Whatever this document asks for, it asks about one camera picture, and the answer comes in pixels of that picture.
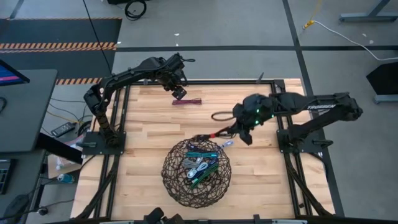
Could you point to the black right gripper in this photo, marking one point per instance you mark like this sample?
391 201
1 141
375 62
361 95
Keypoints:
252 112

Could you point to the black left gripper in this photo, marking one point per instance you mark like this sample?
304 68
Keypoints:
174 77

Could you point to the blue pen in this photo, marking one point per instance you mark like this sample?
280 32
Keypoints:
202 154

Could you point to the dark brown woven wicker basket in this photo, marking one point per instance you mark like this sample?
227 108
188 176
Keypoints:
174 193

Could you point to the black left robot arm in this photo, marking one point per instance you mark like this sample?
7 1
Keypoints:
124 74

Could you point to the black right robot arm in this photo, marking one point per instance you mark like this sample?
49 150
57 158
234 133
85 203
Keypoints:
311 109

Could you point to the black power brick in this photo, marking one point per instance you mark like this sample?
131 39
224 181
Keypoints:
63 129

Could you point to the black hazard-striped floor mat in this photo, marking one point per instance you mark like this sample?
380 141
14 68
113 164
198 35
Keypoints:
62 31

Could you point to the plastic water bottle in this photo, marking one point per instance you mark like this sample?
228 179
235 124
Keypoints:
65 178

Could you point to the grey desk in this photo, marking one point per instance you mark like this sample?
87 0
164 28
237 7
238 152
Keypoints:
25 109

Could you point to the black floor stand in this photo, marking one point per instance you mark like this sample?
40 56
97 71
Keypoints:
385 81

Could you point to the computer monitor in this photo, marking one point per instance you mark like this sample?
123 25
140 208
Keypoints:
9 74

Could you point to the black keyboard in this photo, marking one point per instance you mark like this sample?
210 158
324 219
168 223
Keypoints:
4 175

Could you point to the black computer mouse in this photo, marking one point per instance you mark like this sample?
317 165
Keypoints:
15 205

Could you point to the black table frame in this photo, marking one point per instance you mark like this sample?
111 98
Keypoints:
217 82

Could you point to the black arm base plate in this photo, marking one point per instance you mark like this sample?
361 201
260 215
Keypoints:
102 150
283 147

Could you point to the black table-level camera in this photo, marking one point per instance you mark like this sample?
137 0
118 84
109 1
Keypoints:
161 216

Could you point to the grey table leg frame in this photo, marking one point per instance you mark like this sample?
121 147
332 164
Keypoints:
367 16

